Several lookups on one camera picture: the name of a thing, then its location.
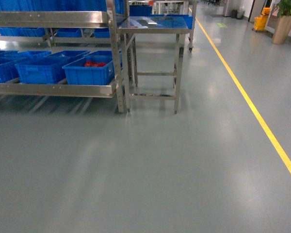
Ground blue bin with red bags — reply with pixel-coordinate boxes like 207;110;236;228
63;56;115;85

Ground blue bin behind red bin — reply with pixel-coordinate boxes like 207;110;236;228
87;50;113;57

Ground blue bin behind empty bin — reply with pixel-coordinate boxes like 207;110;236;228
47;50;90;61

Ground empty blue plastic bin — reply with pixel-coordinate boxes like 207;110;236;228
15;56;70;84

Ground blue bin far left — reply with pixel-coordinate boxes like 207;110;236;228
0;57;27;83

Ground stainless steel side table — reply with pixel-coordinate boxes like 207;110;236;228
117;15;190;114

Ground red plastic bags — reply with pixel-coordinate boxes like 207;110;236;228
84;60;106;67

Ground stainless steel flow rack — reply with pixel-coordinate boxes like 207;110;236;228
0;0;129;113

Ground yellow mop bucket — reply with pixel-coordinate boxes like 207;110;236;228
253;7;271;32

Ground tan planter with plant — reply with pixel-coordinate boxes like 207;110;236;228
271;0;291;45

